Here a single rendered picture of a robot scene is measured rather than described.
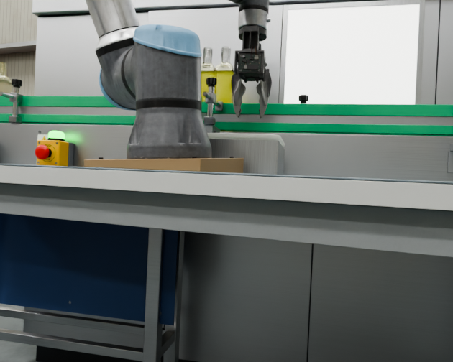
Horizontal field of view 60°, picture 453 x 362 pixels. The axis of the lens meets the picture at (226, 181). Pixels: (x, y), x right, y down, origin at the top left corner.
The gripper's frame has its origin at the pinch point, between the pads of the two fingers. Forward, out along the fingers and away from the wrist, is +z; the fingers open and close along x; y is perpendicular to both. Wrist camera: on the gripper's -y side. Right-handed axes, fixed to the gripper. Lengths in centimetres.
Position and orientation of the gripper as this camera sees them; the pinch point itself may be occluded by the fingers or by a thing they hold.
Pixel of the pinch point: (249, 113)
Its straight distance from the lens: 102.0
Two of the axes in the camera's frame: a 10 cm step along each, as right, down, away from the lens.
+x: 9.8, 0.5, -1.7
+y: -1.7, 0.0, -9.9
